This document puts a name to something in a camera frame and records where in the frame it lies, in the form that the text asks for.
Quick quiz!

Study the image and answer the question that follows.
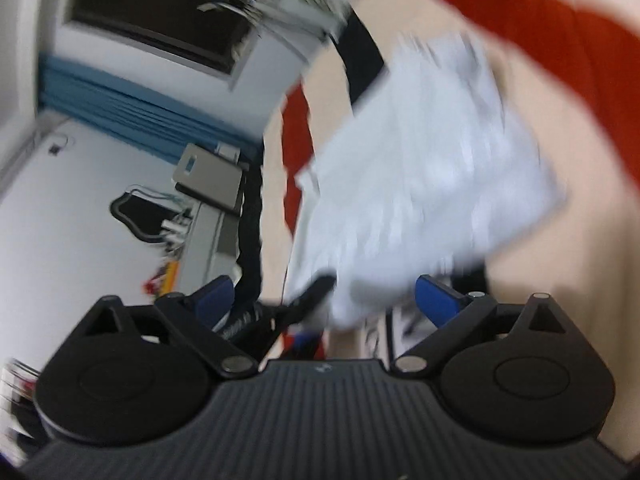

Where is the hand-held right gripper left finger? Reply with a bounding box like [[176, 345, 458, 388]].
[[82, 275, 259, 380]]

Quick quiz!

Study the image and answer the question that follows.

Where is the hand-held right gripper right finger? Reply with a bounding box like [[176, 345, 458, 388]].
[[391, 274, 571, 376]]

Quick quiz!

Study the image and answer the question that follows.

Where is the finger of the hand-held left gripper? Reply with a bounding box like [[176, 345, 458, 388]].
[[277, 275, 337, 330]]

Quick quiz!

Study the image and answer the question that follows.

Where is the light blue t-shirt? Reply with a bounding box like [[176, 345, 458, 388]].
[[290, 32, 568, 333]]

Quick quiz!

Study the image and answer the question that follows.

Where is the white dressing table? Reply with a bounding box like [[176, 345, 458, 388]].
[[175, 200, 246, 296]]

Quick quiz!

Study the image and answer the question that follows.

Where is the row of cosmetic bottles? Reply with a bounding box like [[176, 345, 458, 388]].
[[160, 207, 193, 241]]

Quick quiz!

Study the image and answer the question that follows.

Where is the wavy black framed mirror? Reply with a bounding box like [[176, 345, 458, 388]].
[[110, 185, 191, 246]]

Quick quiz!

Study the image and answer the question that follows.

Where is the white and black chair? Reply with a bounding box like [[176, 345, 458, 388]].
[[172, 142, 251, 218]]

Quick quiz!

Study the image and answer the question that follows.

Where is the red black cream striped blanket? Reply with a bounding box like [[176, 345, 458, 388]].
[[235, 0, 640, 480]]

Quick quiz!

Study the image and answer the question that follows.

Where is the blue curtain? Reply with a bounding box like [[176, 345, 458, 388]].
[[40, 55, 266, 166]]

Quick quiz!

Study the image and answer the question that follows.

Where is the white tripod stand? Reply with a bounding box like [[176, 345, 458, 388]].
[[197, 0, 331, 38]]

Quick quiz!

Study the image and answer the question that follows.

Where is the dark window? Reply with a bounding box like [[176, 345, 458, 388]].
[[70, 0, 281, 78]]

